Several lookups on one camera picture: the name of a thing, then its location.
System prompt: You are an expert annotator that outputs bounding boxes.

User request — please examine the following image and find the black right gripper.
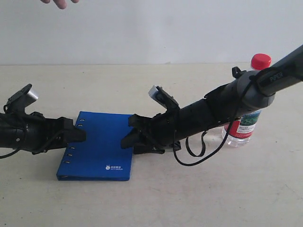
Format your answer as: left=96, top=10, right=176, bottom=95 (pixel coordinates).
left=120, top=114, right=181, bottom=155

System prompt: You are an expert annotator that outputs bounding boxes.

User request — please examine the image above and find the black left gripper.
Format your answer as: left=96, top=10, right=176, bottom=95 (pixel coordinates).
left=0, top=112, right=86, bottom=154

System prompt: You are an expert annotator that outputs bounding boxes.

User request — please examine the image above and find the blue ring binder notebook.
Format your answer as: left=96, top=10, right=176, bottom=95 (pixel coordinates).
left=56, top=111, right=133, bottom=181

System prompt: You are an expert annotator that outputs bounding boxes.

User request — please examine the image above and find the clear plastic water bottle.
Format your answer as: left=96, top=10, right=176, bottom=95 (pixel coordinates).
left=225, top=53, right=272, bottom=148

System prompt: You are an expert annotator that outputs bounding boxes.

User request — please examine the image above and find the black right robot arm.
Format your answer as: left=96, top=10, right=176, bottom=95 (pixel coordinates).
left=120, top=47, right=303, bottom=154

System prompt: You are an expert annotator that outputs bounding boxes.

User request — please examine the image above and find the person's bare hand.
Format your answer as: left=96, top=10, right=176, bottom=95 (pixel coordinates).
left=40, top=0, right=67, bottom=10

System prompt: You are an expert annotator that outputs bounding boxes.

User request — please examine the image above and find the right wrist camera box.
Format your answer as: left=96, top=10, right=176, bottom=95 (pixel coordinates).
left=148, top=86, right=180, bottom=111

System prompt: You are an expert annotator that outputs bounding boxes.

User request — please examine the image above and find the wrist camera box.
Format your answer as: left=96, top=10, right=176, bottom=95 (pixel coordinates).
left=148, top=86, right=180, bottom=111
left=3, top=83, right=39, bottom=113

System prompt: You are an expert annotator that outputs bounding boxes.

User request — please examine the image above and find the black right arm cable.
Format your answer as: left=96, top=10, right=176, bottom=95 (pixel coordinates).
left=174, top=73, right=258, bottom=166

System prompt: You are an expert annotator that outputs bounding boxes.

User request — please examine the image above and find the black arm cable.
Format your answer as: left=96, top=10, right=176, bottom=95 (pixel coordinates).
left=0, top=104, right=29, bottom=159
left=174, top=73, right=258, bottom=166

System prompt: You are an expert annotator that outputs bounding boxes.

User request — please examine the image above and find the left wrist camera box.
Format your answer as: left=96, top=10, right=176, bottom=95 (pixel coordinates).
left=3, top=83, right=39, bottom=113

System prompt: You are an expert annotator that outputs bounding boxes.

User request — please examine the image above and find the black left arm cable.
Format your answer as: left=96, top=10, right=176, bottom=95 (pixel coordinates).
left=0, top=104, right=29, bottom=159

